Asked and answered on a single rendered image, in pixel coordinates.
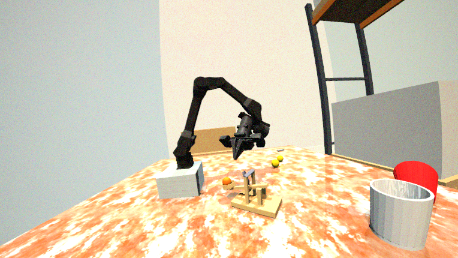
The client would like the brown ball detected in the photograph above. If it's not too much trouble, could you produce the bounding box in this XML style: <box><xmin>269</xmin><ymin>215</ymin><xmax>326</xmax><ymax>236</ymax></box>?
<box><xmin>222</xmin><ymin>177</ymin><xmax>231</xmax><ymax>185</ymax></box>

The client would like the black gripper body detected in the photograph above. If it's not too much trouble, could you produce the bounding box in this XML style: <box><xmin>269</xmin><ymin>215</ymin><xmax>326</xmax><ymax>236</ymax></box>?
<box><xmin>219</xmin><ymin>123</ymin><xmax>266</xmax><ymax>148</ymax></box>

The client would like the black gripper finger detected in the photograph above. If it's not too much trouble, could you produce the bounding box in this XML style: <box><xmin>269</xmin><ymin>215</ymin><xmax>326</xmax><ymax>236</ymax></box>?
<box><xmin>229</xmin><ymin>140</ymin><xmax>237</xmax><ymax>160</ymax></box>
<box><xmin>234</xmin><ymin>139</ymin><xmax>251</xmax><ymax>160</ymax></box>

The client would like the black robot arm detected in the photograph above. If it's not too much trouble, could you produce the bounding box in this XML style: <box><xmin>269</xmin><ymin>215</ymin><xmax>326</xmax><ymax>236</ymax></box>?
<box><xmin>173</xmin><ymin>76</ymin><xmax>270</xmax><ymax>170</ymax></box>

